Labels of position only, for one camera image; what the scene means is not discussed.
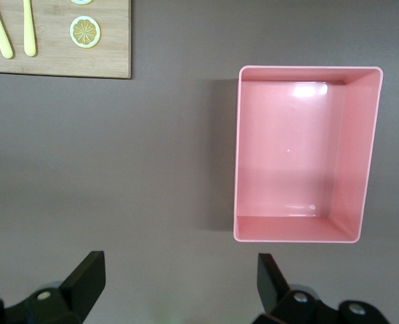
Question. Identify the pink plastic bin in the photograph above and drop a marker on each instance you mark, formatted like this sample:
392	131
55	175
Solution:
287	152

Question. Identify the yellow plastic fork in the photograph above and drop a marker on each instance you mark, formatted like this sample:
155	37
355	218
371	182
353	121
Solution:
29	37

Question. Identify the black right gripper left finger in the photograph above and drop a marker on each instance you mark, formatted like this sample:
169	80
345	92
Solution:
81	290

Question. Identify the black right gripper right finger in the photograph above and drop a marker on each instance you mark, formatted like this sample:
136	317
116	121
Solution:
277	297

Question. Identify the wooden cutting board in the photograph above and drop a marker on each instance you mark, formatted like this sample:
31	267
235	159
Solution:
67	60

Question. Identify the yellow lemon slice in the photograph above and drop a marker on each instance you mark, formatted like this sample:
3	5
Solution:
85	32
81	2

